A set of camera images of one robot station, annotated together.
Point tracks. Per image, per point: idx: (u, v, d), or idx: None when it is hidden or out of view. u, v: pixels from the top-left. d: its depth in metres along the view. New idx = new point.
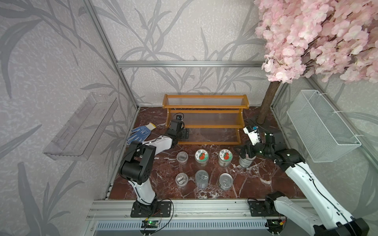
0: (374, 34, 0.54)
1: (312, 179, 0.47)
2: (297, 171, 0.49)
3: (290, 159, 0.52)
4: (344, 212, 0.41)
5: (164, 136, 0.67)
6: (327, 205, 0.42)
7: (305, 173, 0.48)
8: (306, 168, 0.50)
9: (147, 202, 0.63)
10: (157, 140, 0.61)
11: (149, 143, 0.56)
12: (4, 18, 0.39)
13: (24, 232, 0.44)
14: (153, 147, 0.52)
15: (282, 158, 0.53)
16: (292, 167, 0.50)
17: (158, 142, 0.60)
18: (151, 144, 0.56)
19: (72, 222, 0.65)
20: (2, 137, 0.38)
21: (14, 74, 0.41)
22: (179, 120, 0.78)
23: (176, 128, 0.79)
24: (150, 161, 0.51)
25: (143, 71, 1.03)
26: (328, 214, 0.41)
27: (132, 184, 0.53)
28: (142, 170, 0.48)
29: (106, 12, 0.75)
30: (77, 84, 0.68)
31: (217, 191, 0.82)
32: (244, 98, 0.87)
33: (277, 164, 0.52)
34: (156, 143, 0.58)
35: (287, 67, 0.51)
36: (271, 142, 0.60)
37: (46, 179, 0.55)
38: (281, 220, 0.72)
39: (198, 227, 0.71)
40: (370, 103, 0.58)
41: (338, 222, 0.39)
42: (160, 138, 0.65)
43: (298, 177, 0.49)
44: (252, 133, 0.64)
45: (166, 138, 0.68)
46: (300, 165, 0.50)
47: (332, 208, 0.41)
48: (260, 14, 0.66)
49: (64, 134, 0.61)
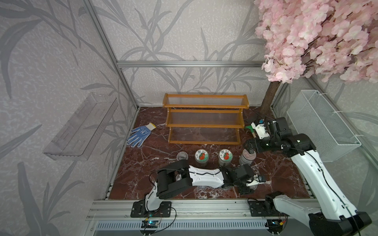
0: (374, 34, 0.54)
1: (321, 169, 0.43)
2: (306, 160, 0.45)
3: (299, 145, 0.47)
4: (349, 205, 0.39)
5: (216, 177, 0.57)
6: (332, 197, 0.40)
7: (315, 162, 0.44)
8: (316, 157, 0.45)
9: (147, 208, 0.62)
10: (204, 176, 0.53)
11: (195, 173, 0.51)
12: (4, 18, 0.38)
13: (24, 232, 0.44)
14: (190, 184, 0.46)
15: (291, 143, 0.47)
16: (300, 155, 0.46)
17: (203, 179, 0.52)
18: (196, 177, 0.50)
19: (72, 222, 0.65)
20: (2, 137, 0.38)
21: (14, 74, 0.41)
22: (251, 173, 0.61)
23: (240, 176, 0.63)
24: (178, 190, 0.46)
25: (143, 71, 1.03)
26: (332, 207, 0.39)
27: (154, 187, 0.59)
28: (167, 191, 0.46)
29: (106, 12, 0.75)
30: (77, 84, 0.68)
31: (217, 191, 0.82)
32: (244, 98, 0.87)
33: (283, 150, 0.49)
34: (201, 180, 0.51)
35: (287, 67, 0.51)
36: (275, 131, 0.56)
37: (46, 179, 0.55)
38: (281, 220, 0.73)
39: (198, 227, 0.71)
40: (370, 103, 0.58)
41: (342, 215, 0.38)
42: (210, 176, 0.55)
43: (306, 166, 0.45)
44: (260, 127, 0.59)
45: (217, 178, 0.57)
46: (309, 153, 0.46)
47: (337, 201, 0.39)
48: (260, 14, 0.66)
49: (64, 134, 0.61)
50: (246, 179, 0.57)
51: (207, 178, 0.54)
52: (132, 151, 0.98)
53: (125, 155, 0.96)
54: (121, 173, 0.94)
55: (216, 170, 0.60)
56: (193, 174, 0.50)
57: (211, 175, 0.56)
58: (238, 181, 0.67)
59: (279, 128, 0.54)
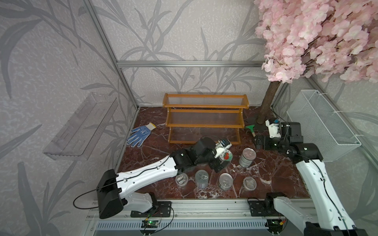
0: (374, 34, 0.54)
1: (324, 179, 0.43)
2: (309, 167, 0.45)
3: (305, 153, 0.48)
4: (347, 219, 0.38)
5: (163, 168, 0.48)
6: (330, 207, 0.40)
7: (318, 171, 0.45)
8: (322, 167, 0.45)
9: (141, 210, 0.62)
10: (141, 176, 0.45)
11: (125, 180, 0.43)
12: (4, 18, 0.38)
13: (24, 232, 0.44)
14: (116, 196, 0.39)
15: (298, 150, 0.48)
16: (304, 162, 0.46)
17: (138, 182, 0.44)
18: (126, 182, 0.42)
19: (72, 222, 0.65)
20: (2, 137, 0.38)
21: (14, 74, 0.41)
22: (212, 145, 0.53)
23: (200, 153, 0.54)
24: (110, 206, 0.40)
25: (143, 71, 1.03)
26: (328, 216, 0.39)
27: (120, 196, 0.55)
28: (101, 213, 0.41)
29: (106, 12, 0.75)
30: (77, 84, 0.68)
31: (218, 191, 0.82)
32: (244, 98, 0.87)
33: (289, 155, 0.51)
34: (136, 182, 0.43)
35: (287, 67, 0.51)
36: (287, 134, 0.56)
37: (46, 179, 0.55)
38: (281, 220, 0.72)
39: (198, 227, 0.71)
40: (370, 103, 0.58)
41: (336, 225, 0.38)
42: (152, 172, 0.46)
43: (309, 174, 0.45)
44: (273, 126, 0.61)
45: (166, 169, 0.48)
46: (314, 162, 0.46)
47: (334, 212, 0.39)
48: (260, 14, 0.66)
49: (64, 134, 0.61)
50: (208, 153, 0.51)
51: (145, 178, 0.45)
52: (132, 151, 0.98)
53: (125, 155, 0.96)
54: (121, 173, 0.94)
55: (164, 159, 0.50)
56: (122, 182, 0.42)
57: (155, 168, 0.47)
58: (201, 159, 0.57)
59: (291, 132, 0.53)
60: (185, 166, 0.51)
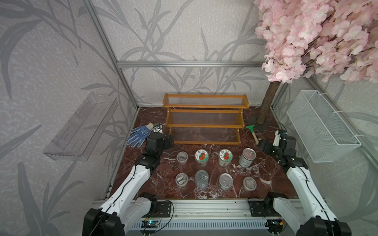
0: (374, 34, 0.54)
1: (308, 180, 0.50)
2: (296, 170, 0.54)
3: (293, 163, 0.56)
4: (329, 212, 0.42)
5: (138, 174, 0.53)
6: (313, 201, 0.45)
7: (303, 174, 0.52)
8: (306, 171, 0.53)
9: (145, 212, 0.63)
10: (126, 191, 0.47)
11: (111, 204, 0.43)
12: (4, 18, 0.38)
13: (24, 232, 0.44)
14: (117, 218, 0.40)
15: (285, 161, 0.58)
16: (292, 168, 0.55)
17: (126, 197, 0.46)
18: (116, 204, 0.43)
19: (72, 223, 0.65)
20: (2, 137, 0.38)
21: (14, 74, 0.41)
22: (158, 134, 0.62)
23: (155, 145, 0.62)
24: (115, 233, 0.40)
25: (143, 71, 1.03)
26: (311, 208, 0.43)
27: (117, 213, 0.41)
28: None
29: (106, 12, 0.75)
30: (77, 84, 0.68)
31: (218, 191, 0.82)
32: (244, 98, 0.87)
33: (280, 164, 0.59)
34: (125, 198, 0.45)
35: (287, 67, 0.51)
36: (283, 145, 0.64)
37: (46, 179, 0.55)
38: (281, 220, 0.72)
39: (198, 227, 0.71)
40: (370, 103, 0.58)
41: (318, 216, 0.41)
42: (131, 182, 0.50)
43: (295, 176, 0.53)
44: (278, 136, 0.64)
45: (139, 172, 0.53)
46: (301, 169, 0.54)
47: (317, 205, 0.44)
48: (260, 14, 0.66)
49: (63, 134, 0.61)
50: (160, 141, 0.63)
51: (130, 190, 0.47)
52: (132, 151, 0.98)
53: (125, 155, 0.96)
54: (121, 173, 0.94)
55: (133, 169, 0.54)
56: (111, 208, 0.42)
57: (130, 178, 0.51)
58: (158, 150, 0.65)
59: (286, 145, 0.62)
60: (152, 163, 0.58)
